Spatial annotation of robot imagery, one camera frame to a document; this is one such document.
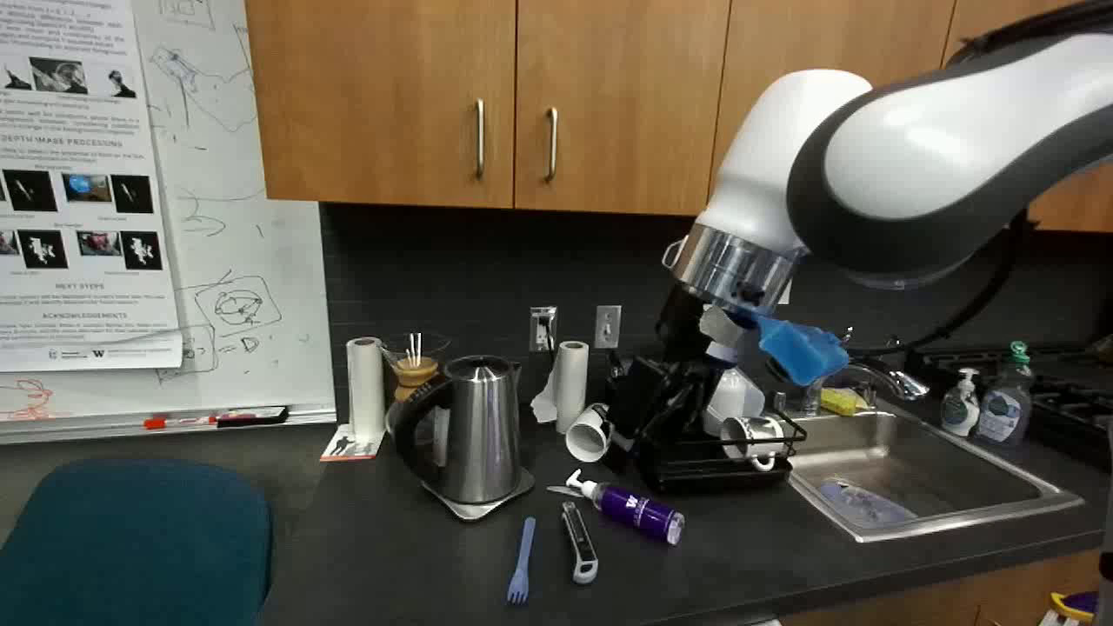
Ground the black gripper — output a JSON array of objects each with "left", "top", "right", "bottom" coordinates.
[{"left": 658, "top": 283, "right": 757, "bottom": 368}]

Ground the white pitcher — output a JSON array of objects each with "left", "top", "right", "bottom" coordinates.
[{"left": 698, "top": 366, "right": 773, "bottom": 439}]

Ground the blue dish scrubber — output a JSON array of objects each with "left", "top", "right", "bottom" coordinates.
[{"left": 755, "top": 311, "right": 853, "bottom": 391}]

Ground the black dish rack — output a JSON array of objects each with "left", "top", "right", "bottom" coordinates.
[{"left": 609, "top": 354, "right": 811, "bottom": 499}]

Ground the white paper towel roll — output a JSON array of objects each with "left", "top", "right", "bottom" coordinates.
[{"left": 549, "top": 337, "right": 595, "bottom": 439}]

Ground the white mug with black rim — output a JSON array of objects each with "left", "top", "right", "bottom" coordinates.
[{"left": 718, "top": 412, "right": 792, "bottom": 477}]

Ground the yellow sponge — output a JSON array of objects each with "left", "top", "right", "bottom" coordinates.
[{"left": 817, "top": 385, "right": 873, "bottom": 420}]

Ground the purple bottle with white print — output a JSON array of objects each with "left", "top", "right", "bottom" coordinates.
[{"left": 562, "top": 465, "right": 689, "bottom": 549}]

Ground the stainless steel electric kettle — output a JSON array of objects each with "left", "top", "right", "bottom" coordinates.
[{"left": 390, "top": 353, "right": 538, "bottom": 524}]

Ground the glass jar with straws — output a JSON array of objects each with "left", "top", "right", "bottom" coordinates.
[{"left": 390, "top": 330, "right": 444, "bottom": 407}]

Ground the stainless steel sink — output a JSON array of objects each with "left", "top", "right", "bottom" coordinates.
[{"left": 782, "top": 396, "right": 1089, "bottom": 546}]

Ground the white pump soap bottle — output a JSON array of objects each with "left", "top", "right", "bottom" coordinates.
[{"left": 936, "top": 366, "right": 987, "bottom": 443}]

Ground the blue plastic fork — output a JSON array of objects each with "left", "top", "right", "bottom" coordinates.
[{"left": 506, "top": 512, "right": 543, "bottom": 610}]

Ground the paper towel roll on holder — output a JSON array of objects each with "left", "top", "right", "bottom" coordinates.
[{"left": 318, "top": 334, "right": 390, "bottom": 470}]

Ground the clear dish soap bottle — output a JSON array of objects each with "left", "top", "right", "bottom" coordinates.
[{"left": 975, "top": 337, "right": 1039, "bottom": 448}]

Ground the black stove top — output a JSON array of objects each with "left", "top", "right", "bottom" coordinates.
[{"left": 1024, "top": 344, "right": 1113, "bottom": 472}]

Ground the whiteboard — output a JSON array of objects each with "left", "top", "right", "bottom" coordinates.
[{"left": 0, "top": 0, "right": 341, "bottom": 448}]

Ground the black whiteboard eraser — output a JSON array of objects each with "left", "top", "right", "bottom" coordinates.
[{"left": 209, "top": 399, "right": 297, "bottom": 433}]

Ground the yellow purple object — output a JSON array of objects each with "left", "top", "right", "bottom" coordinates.
[{"left": 1032, "top": 587, "right": 1102, "bottom": 626}]

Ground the teal chair seat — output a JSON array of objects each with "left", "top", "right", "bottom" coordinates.
[{"left": 0, "top": 455, "right": 280, "bottom": 626}]

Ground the printed paper poster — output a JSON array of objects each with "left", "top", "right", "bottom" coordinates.
[{"left": 0, "top": 0, "right": 188, "bottom": 377}]

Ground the silver wall outlet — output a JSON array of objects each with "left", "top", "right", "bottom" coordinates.
[
  {"left": 526, "top": 304, "right": 562, "bottom": 354},
  {"left": 592, "top": 304, "right": 625, "bottom": 353}
]

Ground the silver cabinet handle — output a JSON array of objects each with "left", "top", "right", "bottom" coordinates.
[
  {"left": 471, "top": 93, "right": 491, "bottom": 185},
  {"left": 538, "top": 104, "right": 563, "bottom": 188}
]

